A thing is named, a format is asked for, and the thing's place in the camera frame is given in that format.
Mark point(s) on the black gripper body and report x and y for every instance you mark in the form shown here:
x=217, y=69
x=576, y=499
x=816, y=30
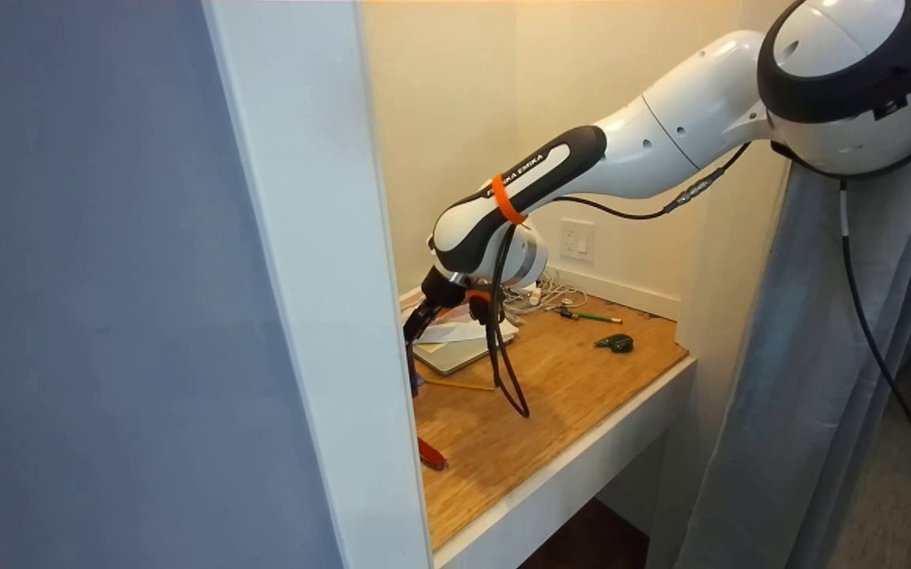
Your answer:
x=436, y=297

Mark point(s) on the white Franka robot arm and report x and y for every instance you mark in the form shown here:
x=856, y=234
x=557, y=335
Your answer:
x=687, y=115

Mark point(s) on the red marker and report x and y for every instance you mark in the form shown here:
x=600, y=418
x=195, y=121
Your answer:
x=431, y=454

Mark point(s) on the green marker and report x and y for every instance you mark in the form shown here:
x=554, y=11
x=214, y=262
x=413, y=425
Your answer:
x=585, y=313

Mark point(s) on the yellow pencil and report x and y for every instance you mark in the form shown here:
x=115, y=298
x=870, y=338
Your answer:
x=459, y=384

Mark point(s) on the white paper stack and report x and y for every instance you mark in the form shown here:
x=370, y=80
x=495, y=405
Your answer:
x=467, y=354

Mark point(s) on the dark green round object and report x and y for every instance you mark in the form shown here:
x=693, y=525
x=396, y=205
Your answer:
x=615, y=343

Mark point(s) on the grey curtain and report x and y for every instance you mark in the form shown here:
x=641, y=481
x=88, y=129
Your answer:
x=824, y=401

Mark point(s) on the white wall outlet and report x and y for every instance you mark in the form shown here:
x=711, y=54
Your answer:
x=576, y=243

